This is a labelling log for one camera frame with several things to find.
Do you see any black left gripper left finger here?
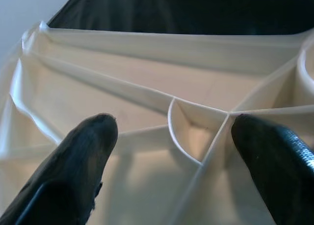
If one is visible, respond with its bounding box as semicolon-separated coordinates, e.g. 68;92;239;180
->
0;113;119;225

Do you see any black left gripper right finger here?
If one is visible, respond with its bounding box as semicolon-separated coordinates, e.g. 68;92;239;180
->
231;113;314;225

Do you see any white plastic table top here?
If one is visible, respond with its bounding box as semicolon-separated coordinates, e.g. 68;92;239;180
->
0;20;314;225

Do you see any black plastic table cover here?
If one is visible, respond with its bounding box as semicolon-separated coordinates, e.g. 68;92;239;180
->
46;0;314;35

